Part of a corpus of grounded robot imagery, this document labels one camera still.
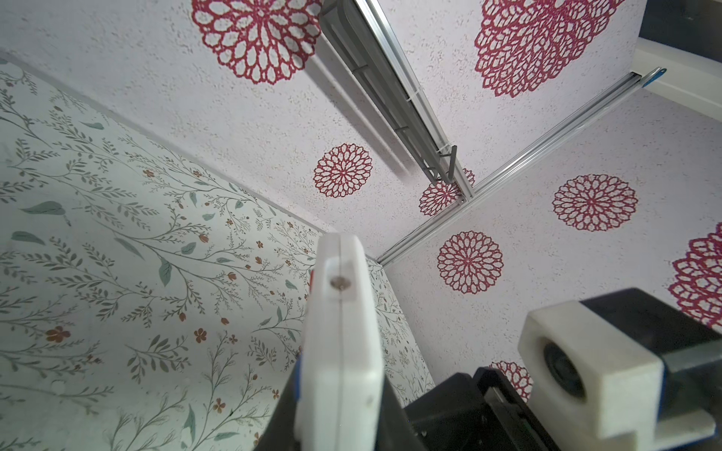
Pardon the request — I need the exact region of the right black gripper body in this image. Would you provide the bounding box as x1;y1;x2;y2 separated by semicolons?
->
402;288;722;451

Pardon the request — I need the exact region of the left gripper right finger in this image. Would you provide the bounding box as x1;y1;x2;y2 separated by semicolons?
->
374;378;425;451

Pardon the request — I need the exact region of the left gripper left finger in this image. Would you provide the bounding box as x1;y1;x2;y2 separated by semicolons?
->
255;361;301;451

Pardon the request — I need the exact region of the white remote control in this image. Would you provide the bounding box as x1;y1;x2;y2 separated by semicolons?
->
294;233;385;450

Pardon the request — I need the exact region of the dark grey wall shelf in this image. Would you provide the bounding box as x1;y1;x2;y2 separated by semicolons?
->
319;0;473;201

